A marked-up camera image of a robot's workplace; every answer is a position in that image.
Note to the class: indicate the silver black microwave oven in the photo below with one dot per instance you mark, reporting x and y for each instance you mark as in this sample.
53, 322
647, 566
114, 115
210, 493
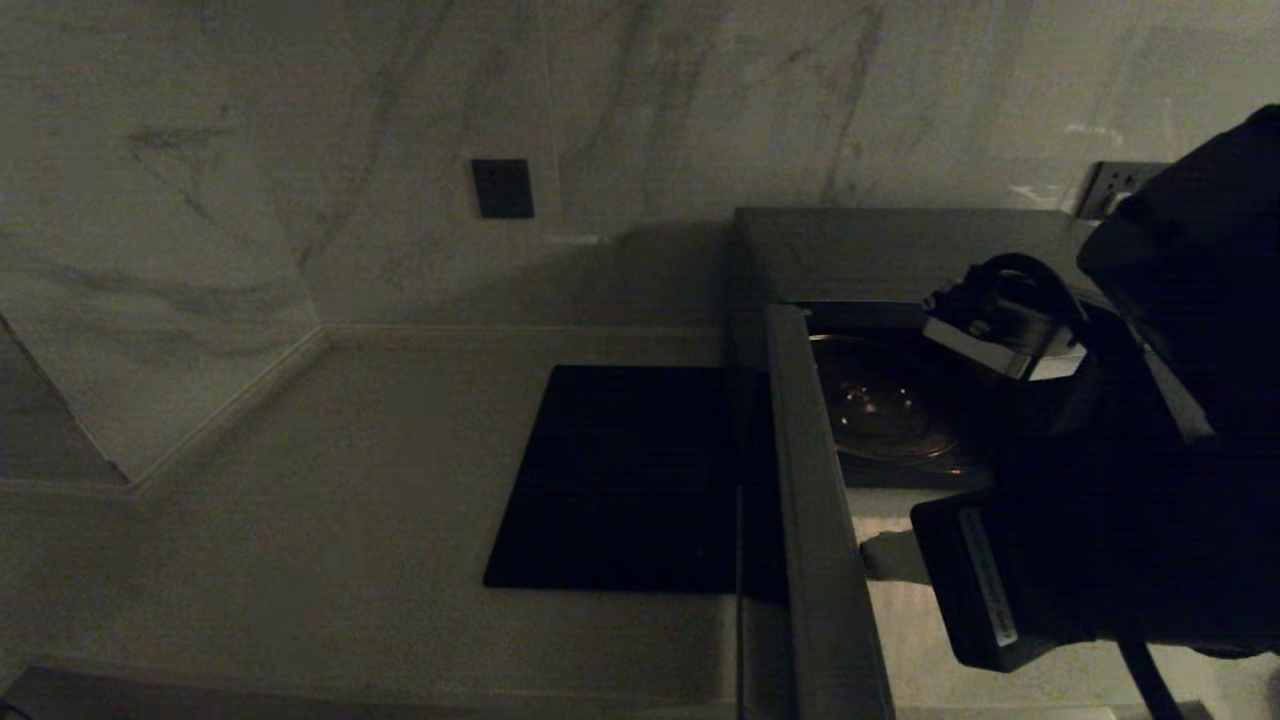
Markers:
880, 250

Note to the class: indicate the black glass induction cooktop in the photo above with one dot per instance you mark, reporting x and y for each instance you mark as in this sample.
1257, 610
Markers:
620, 480

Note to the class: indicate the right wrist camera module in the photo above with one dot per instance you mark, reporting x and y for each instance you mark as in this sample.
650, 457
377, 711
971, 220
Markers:
1000, 345

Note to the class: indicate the grey double wall socket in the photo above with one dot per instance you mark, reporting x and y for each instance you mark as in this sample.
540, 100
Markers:
1110, 178

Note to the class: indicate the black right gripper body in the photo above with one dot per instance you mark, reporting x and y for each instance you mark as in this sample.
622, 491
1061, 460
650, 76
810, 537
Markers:
1000, 580

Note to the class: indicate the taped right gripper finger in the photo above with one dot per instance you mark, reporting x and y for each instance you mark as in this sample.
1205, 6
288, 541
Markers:
895, 545
895, 571

